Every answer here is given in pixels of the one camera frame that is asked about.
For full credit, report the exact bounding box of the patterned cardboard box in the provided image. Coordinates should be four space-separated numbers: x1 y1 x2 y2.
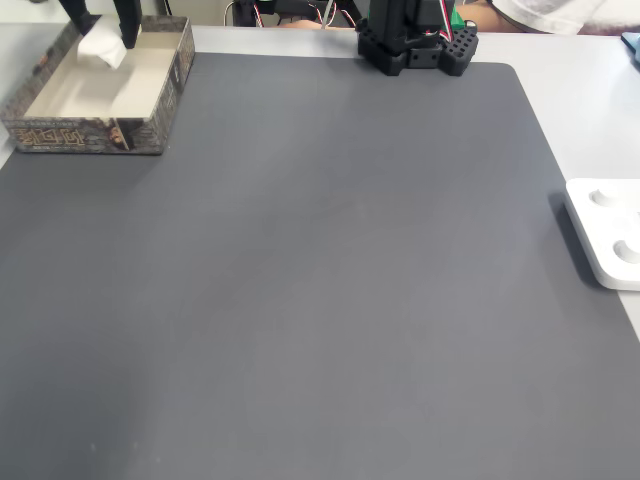
0 13 196 156

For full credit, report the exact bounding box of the blue object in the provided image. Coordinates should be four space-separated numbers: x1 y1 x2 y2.
619 30 640 69

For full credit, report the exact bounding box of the white block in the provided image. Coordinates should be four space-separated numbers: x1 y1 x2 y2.
76 14 127 70

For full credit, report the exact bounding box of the grey table mat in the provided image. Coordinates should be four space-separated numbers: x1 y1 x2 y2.
0 52 640 480

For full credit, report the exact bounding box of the white tray with round dimples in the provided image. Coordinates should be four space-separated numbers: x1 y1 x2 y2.
564 177 640 292

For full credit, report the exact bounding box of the red white black servo cable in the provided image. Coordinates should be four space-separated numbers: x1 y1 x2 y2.
435 0 455 42

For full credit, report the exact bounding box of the person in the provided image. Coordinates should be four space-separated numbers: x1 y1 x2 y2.
457 0 640 36

